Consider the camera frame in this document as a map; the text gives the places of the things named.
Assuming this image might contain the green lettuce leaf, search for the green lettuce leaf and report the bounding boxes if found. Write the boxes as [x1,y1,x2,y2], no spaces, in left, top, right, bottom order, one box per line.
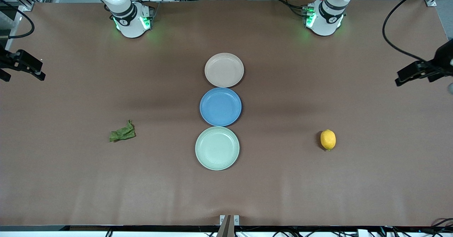
[109,120,136,142]

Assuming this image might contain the yellow lemon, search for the yellow lemon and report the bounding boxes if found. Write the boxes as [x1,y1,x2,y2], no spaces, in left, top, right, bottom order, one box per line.
[320,129,337,151]

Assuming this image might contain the blue plate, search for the blue plate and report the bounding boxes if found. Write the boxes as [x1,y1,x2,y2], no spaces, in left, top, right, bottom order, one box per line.
[200,87,242,127]

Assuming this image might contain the beige plate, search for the beige plate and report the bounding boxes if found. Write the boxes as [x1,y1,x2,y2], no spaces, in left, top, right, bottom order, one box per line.
[204,53,245,88]

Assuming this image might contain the pale green plate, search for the pale green plate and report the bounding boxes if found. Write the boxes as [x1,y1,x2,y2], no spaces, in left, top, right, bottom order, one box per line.
[195,126,240,171]

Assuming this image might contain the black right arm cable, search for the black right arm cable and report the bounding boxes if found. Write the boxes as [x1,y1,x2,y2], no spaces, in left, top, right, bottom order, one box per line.
[0,0,35,39]

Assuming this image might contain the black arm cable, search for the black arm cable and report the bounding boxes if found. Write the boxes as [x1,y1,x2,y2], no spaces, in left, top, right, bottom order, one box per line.
[0,0,35,39]
[382,0,453,62]

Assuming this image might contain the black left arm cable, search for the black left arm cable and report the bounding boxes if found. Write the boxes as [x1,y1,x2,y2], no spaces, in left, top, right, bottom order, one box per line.
[382,0,453,62]

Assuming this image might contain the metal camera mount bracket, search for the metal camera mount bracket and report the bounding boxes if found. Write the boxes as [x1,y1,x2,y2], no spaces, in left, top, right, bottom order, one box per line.
[219,215,240,237]

